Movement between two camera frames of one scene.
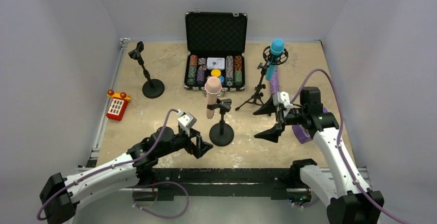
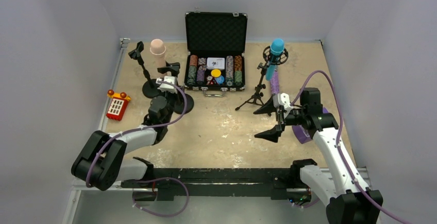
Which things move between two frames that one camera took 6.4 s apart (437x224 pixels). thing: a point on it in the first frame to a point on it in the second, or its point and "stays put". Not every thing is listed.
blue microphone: x=276 y=47 stays put
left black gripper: x=192 y=140 to x=169 y=74
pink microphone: x=213 y=87 to x=158 y=49
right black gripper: x=280 y=117 stays put
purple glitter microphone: x=274 y=84 stays put
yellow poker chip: x=215 y=72 stays put
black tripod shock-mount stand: x=269 y=59 stays put
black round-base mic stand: x=221 y=134 to x=179 y=105
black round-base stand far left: x=151 y=89 stays put
